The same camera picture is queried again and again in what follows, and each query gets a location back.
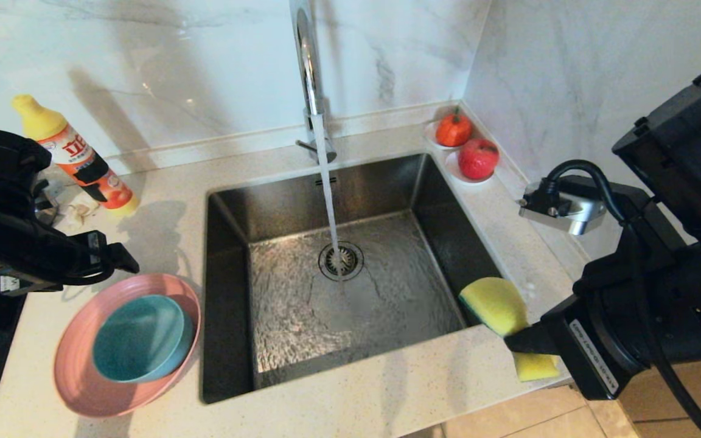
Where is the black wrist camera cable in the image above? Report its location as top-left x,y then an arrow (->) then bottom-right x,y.
542,159 -> 701,438

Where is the stainless steel sink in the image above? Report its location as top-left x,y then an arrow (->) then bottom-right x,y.
201,152 -> 525,405

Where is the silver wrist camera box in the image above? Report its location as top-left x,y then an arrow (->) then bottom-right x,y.
518,179 -> 607,237

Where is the small white dish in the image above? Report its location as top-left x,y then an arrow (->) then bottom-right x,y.
445,151 -> 497,185
424,120 -> 473,151

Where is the yellow-capped dish soap bottle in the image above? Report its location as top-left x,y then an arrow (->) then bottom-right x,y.
11,94 -> 141,218

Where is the chrome faucet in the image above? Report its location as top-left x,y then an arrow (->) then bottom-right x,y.
288,0 -> 338,165

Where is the orange red tomato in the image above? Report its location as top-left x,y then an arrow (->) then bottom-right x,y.
436,108 -> 473,148

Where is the red apple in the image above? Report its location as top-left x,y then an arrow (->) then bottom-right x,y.
458,139 -> 500,181

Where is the metal sink drain strainer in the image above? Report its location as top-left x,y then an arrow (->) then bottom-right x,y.
318,242 -> 364,282

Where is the pink plate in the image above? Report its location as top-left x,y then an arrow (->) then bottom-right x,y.
54,273 -> 202,418

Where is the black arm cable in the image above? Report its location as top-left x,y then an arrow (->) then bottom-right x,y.
52,262 -> 115,287

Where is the yellow green sponge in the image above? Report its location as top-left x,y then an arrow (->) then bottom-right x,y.
459,277 -> 562,383

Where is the teal bowl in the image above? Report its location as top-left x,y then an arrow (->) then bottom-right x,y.
92,294 -> 194,383

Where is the crumpled white paper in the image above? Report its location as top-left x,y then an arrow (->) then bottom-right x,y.
61,198 -> 103,231

